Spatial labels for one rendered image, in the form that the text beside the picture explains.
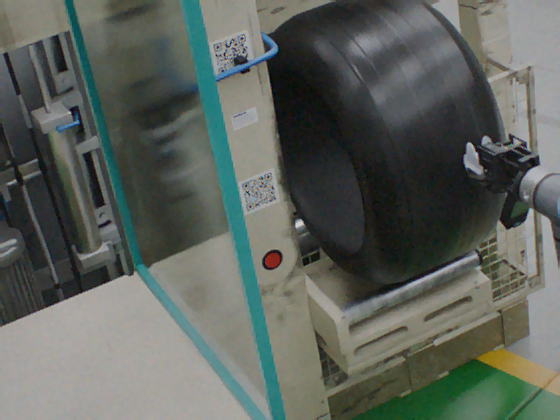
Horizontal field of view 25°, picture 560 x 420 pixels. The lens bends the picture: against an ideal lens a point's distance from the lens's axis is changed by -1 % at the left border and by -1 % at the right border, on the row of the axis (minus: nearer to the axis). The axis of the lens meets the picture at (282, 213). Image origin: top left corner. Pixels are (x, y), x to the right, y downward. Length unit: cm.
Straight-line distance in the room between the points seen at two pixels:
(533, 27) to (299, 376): 329
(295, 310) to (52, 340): 67
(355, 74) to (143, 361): 69
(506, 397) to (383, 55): 158
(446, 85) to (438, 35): 10
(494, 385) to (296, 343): 121
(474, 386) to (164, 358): 188
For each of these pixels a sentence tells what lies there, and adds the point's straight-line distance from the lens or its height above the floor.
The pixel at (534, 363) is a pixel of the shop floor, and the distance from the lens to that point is 377.
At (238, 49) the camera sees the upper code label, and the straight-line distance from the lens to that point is 224.
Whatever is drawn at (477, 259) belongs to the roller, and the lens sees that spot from 265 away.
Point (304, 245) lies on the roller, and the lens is 275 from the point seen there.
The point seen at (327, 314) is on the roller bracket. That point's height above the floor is 94.
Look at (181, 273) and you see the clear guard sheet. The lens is 187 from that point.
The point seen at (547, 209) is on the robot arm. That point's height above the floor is 129.
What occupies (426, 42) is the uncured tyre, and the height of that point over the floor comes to 143.
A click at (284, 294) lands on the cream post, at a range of 252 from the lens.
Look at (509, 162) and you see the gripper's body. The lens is 218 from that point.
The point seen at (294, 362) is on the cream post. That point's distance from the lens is 262.
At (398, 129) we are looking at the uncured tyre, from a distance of 228.
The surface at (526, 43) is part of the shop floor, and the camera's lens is 554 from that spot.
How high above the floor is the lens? 246
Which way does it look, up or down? 33 degrees down
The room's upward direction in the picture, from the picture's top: 11 degrees counter-clockwise
